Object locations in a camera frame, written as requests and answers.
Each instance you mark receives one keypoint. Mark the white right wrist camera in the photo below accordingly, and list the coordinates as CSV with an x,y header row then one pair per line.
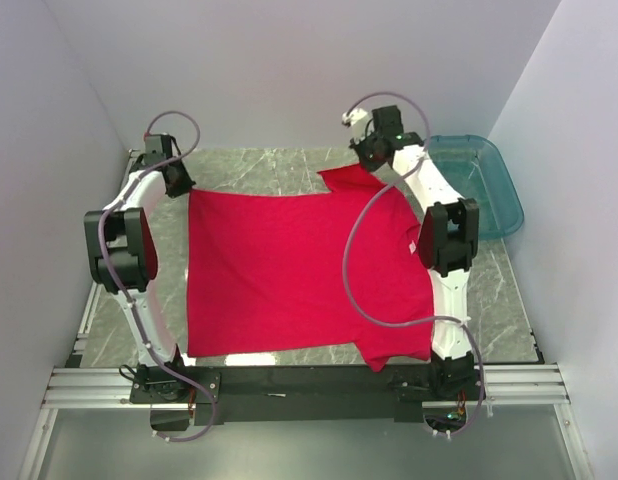
x,y
358,122

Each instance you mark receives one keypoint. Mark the red t shirt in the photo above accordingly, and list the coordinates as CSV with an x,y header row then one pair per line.
x,y
272,273

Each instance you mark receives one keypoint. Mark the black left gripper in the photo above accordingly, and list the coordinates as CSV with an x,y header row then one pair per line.
x,y
186,184

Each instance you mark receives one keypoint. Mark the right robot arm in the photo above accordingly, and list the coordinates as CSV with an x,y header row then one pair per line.
x,y
447,243

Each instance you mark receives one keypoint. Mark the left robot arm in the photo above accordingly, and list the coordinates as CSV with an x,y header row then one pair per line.
x,y
123,259

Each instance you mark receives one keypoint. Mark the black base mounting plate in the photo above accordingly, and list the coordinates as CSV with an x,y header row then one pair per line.
x,y
302,393

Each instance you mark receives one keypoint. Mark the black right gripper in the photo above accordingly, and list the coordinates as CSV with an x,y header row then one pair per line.
x,y
369,166

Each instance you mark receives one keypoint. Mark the aluminium frame rail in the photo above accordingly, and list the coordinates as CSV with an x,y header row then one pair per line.
x,y
104,388

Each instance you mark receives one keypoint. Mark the teal plastic bin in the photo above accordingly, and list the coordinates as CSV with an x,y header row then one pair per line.
x,y
474,168

